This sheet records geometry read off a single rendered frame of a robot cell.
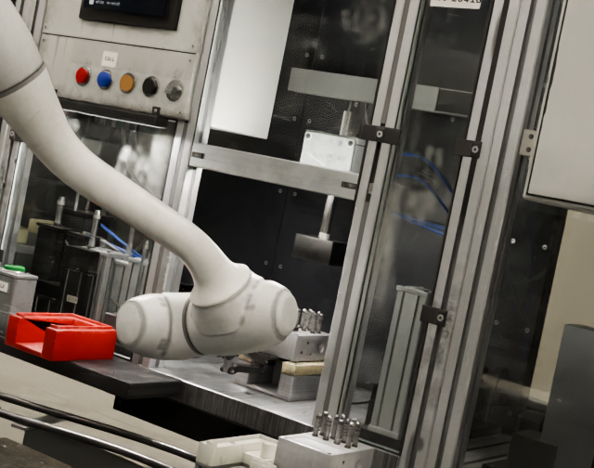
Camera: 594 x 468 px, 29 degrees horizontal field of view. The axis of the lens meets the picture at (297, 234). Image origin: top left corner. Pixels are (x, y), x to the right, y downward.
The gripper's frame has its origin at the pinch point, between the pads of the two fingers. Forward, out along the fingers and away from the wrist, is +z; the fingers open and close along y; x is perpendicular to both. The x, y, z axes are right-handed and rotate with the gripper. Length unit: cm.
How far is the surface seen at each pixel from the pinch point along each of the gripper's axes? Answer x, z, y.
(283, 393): -5.0, -2.1, -8.5
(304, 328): -1.3, 5.3, 3.3
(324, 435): -29.8, -25.7, -9.1
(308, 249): 0.8, 3.3, 17.8
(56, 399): 281, 236, -83
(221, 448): -15.9, -31.5, -15.2
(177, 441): 209, 245, -82
